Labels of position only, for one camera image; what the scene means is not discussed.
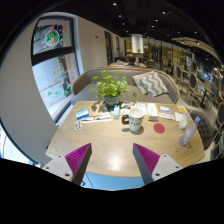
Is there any blue and white leaflet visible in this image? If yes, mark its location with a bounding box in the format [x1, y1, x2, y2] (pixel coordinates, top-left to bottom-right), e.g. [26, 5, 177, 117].
[159, 105, 176, 120]

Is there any green potted plant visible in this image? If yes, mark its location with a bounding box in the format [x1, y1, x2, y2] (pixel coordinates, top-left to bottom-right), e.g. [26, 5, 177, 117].
[89, 69, 138, 108]

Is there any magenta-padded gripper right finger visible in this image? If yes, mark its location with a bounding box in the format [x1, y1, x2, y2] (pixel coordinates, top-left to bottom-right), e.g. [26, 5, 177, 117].
[132, 143, 184, 186]

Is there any clear plastic cup with straw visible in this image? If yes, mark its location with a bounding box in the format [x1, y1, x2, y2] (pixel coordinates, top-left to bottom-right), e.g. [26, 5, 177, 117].
[178, 109, 194, 130]

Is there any grey curved sofa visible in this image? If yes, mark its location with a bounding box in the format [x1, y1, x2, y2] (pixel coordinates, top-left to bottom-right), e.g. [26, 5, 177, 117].
[70, 67, 181, 106]

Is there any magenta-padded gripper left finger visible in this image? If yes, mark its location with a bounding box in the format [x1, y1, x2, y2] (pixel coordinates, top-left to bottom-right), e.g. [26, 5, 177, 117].
[42, 143, 93, 186]

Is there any grey white chevron cushion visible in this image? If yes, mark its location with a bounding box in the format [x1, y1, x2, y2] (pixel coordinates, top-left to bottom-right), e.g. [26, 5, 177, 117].
[132, 71, 169, 98]

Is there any flat round red coaster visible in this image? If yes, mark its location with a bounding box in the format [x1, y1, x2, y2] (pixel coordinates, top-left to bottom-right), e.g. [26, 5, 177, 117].
[153, 123, 166, 134]

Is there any group of ceiling spotlights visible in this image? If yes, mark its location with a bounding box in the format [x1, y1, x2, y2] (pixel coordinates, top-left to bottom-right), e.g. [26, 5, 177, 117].
[111, 1, 201, 46]

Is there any clear plastic bottle blue cap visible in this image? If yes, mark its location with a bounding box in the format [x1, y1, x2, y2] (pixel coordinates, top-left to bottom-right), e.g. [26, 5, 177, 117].
[179, 116, 201, 147]

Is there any window with painted decorations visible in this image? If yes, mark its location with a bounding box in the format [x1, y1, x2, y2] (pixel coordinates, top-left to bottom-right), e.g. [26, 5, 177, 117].
[31, 16, 81, 121]

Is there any dark grey tufted armchair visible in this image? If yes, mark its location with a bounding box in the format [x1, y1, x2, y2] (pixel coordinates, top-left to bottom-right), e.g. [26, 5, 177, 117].
[189, 109, 214, 151]

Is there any white printed menu sheet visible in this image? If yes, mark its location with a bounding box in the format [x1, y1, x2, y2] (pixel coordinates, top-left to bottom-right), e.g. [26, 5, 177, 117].
[119, 102, 148, 116]

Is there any small light blue carton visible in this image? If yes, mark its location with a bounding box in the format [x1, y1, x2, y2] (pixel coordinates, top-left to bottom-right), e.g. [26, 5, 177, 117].
[113, 105, 120, 120]

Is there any person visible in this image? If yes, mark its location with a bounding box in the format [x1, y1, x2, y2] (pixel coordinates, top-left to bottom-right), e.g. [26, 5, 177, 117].
[124, 54, 140, 67]

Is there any white mug with black print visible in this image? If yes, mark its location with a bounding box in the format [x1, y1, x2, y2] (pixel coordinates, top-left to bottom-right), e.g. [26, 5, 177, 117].
[121, 107, 146, 132]

